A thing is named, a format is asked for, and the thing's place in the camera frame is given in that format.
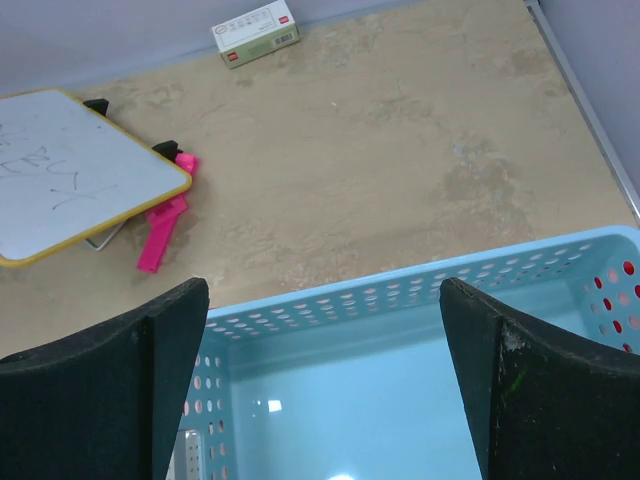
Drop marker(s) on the light blue perforated basket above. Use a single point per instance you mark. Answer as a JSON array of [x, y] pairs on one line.
[[354, 380]]

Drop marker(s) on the aluminium table frame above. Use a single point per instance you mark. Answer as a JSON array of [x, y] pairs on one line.
[[587, 110]]

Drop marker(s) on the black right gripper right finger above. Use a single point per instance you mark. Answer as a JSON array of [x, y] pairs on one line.
[[540, 402]]

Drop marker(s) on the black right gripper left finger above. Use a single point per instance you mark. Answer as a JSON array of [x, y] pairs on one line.
[[105, 402]]

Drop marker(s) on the small white green box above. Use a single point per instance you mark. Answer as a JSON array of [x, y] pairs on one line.
[[255, 34]]

